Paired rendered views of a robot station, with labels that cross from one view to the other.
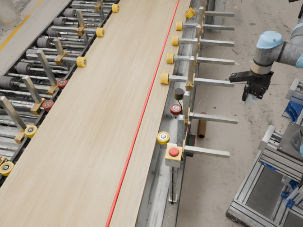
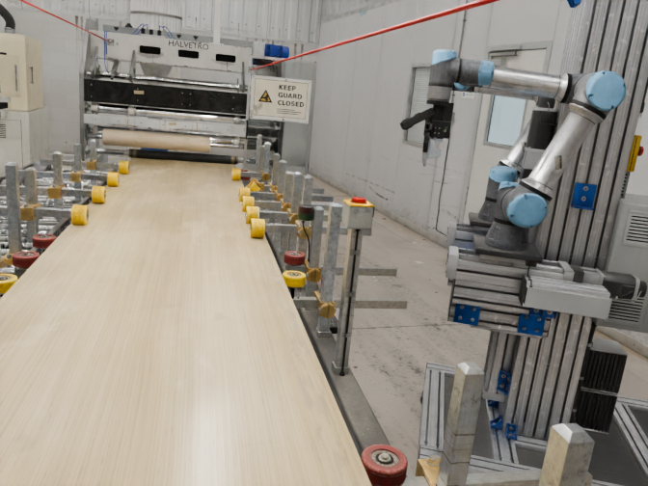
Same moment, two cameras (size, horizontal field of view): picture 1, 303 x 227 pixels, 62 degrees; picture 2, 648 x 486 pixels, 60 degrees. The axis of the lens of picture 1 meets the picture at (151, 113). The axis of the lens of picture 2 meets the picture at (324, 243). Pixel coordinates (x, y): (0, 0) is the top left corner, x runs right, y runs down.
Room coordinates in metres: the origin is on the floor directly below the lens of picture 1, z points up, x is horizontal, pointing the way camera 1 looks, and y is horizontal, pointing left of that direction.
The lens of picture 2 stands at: (-0.72, 0.75, 1.50)
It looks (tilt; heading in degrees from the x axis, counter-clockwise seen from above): 14 degrees down; 331
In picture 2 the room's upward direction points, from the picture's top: 5 degrees clockwise
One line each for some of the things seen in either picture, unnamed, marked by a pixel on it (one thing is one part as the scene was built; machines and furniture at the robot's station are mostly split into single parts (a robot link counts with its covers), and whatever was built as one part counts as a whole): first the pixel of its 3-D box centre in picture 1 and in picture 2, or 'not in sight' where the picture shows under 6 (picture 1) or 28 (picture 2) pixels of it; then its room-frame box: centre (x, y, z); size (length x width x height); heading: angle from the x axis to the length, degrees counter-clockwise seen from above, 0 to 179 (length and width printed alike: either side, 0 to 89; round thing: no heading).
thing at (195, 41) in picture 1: (193, 65); (293, 224); (1.57, -0.36, 0.92); 0.03 x 0.03 x 0.48; 74
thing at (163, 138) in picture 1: (163, 141); (292, 288); (0.92, -0.06, 0.85); 0.08 x 0.08 x 0.11
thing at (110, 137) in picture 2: not in sight; (184, 143); (3.74, -0.42, 1.05); 1.43 x 0.12 x 0.12; 74
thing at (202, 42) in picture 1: (204, 42); (296, 204); (1.83, -0.50, 0.95); 0.50 x 0.04 x 0.04; 74
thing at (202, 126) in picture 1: (202, 124); not in sight; (1.64, -0.53, 0.04); 0.30 x 0.08 x 0.08; 164
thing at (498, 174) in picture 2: not in sight; (501, 182); (1.08, -1.11, 1.21); 0.13 x 0.12 x 0.14; 133
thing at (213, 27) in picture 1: (205, 26); (288, 196); (2.07, -0.56, 0.95); 0.50 x 0.04 x 0.04; 74
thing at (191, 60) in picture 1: (190, 84); (303, 232); (1.33, -0.29, 0.94); 0.03 x 0.03 x 0.48; 74
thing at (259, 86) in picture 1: (257, 81); (437, 120); (0.75, -0.45, 1.46); 0.09 x 0.08 x 0.12; 50
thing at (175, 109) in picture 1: (176, 112); (293, 266); (1.14, -0.17, 0.85); 0.08 x 0.08 x 0.11
